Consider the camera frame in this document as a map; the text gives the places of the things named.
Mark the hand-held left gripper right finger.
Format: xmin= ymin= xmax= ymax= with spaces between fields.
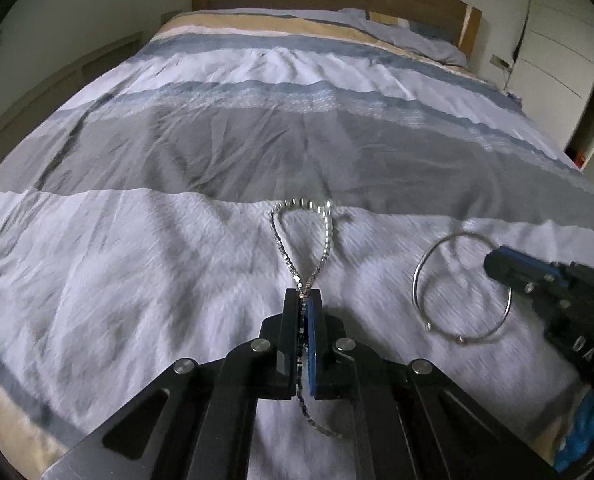
xmin=304 ymin=289 xmax=562 ymax=480

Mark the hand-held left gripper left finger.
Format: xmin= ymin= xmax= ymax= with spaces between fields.
xmin=42 ymin=287 xmax=302 ymax=480

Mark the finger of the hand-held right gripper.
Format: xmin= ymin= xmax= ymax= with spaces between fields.
xmin=483 ymin=252 xmax=572 ymax=313
xmin=494 ymin=246 xmax=580 ymax=278

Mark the thin silver bangle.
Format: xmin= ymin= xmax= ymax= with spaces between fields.
xmin=412 ymin=232 xmax=514 ymax=346

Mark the silver chain necklace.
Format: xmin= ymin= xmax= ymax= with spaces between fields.
xmin=268 ymin=197 xmax=354 ymax=442

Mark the blue patterned cloth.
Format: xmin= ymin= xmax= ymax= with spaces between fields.
xmin=552 ymin=389 xmax=594 ymax=477

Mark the striped duvet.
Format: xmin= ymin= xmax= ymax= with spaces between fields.
xmin=0 ymin=7 xmax=594 ymax=480

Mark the white wardrobe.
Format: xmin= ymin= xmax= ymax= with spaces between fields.
xmin=506 ymin=0 xmax=594 ymax=147

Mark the grey pillow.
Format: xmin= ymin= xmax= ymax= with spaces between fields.
xmin=337 ymin=7 xmax=469 ymax=67

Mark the dark hanging cable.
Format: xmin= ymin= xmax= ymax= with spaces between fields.
xmin=508 ymin=0 xmax=536 ymax=92

